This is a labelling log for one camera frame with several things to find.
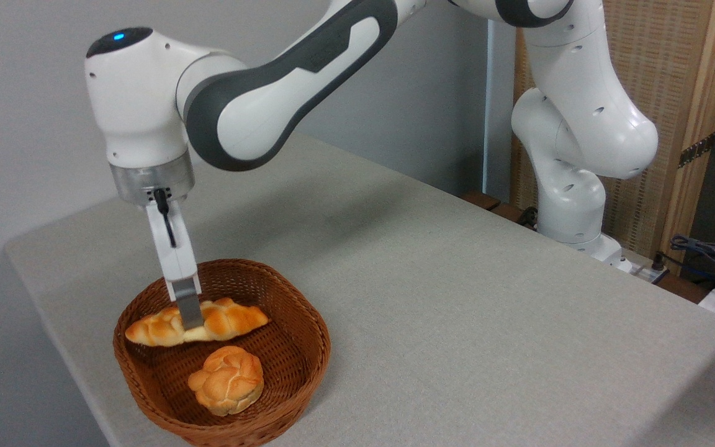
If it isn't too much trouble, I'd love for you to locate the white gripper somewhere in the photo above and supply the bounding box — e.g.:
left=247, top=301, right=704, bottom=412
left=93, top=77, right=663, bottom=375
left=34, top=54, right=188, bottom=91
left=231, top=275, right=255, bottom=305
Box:
left=145, top=200, right=205, bottom=332

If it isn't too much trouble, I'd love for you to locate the long braided bread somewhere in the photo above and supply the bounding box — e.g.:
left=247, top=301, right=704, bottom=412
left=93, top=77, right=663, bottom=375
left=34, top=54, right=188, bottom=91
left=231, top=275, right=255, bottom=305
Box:
left=125, top=297, right=269, bottom=348

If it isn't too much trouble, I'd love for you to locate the round knotted bread roll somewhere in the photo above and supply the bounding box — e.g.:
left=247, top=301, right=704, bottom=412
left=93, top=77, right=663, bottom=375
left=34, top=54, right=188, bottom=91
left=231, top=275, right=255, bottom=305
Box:
left=187, top=346, right=265, bottom=417

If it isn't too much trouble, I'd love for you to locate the brown wicker basket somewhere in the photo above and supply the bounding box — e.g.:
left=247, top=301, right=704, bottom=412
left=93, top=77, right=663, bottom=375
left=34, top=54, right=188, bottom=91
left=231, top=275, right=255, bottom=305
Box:
left=112, top=258, right=332, bottom=447

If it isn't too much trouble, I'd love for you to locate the metal screen hinge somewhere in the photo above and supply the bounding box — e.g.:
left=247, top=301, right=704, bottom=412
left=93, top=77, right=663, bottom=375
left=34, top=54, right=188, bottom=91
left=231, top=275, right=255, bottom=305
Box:
left=678, top=132, right=715, bottom=168

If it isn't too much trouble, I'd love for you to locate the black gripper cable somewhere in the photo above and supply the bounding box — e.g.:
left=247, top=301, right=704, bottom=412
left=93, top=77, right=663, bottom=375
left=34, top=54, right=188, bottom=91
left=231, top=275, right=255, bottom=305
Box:
left=153, top=188, right=178, bottom=249

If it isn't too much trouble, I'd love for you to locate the white wall trunking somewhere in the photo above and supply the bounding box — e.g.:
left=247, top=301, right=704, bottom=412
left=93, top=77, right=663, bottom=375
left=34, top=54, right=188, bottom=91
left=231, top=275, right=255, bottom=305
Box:
left=482, top=19, right=495, bottom=194

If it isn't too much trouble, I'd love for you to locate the bundle of dark cables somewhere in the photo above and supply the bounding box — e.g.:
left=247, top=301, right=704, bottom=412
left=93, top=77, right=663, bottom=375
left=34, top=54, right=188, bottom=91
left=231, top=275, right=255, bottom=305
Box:
left=670, top=235, right=715, bottom=287

